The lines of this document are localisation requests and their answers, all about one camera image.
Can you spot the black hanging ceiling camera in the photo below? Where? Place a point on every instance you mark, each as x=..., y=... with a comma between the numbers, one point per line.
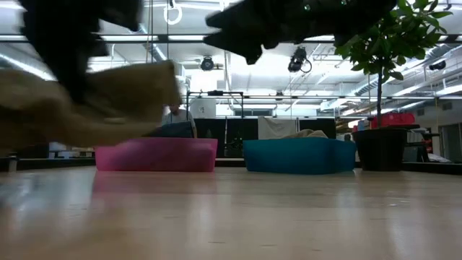
x=297, y=59

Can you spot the tan cap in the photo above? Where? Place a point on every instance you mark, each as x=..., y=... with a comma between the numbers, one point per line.
x=307, y=134
x=119, y=104

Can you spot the black round ceiling lamp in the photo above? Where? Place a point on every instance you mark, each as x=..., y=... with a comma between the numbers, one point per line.
x=207, y=64

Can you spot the blue plastic bin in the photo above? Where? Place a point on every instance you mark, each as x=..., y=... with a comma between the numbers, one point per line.
x=299, y=156

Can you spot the black partition wall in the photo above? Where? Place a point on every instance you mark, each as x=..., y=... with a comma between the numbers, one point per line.
x=231, y=137

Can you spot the person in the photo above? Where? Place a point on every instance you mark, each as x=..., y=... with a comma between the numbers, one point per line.
x=178, y=115

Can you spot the green leafy tree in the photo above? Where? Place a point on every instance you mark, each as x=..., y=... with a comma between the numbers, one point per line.
x=391, y=39

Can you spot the black plant pot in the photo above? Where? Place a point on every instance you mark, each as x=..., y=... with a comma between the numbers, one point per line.
x=382, y=148

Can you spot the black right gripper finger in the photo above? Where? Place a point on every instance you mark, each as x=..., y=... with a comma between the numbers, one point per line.
x=231, y=20
x=238, y=45

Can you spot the black ceiling spotlight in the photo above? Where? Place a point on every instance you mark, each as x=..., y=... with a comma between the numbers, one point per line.
x=437, y=65

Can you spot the black metal frame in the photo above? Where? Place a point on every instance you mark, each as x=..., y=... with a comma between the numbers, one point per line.
x=215, y=93

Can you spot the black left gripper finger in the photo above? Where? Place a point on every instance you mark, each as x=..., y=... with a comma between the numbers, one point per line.
x=74, y=79

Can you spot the pink plastic bin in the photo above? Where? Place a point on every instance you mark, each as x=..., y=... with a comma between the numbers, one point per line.
x=155, y=154

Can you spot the blue denim cap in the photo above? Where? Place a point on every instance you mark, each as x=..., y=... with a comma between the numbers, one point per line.
x=173, y=130

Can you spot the white cloth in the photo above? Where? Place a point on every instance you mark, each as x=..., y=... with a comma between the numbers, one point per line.
x=276, y=128

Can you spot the red plastic crate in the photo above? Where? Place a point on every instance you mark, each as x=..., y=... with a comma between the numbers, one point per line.
x=395, y=119

